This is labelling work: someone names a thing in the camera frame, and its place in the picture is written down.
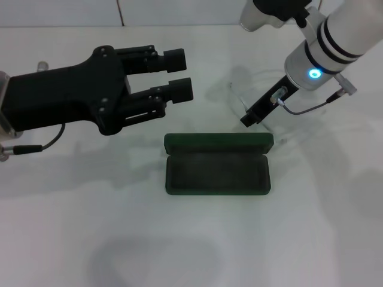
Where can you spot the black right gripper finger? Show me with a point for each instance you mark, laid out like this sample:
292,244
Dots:
175,59

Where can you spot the green glasses case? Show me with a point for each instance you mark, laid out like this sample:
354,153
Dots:
215,140

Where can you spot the silver connector stub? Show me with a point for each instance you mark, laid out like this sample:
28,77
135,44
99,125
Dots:
42,66

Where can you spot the clear frame glasses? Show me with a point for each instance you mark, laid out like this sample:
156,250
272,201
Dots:
236,98

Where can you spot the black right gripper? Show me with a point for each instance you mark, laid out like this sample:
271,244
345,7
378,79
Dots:
263,106

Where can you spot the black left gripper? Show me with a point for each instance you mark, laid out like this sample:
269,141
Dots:
60,98

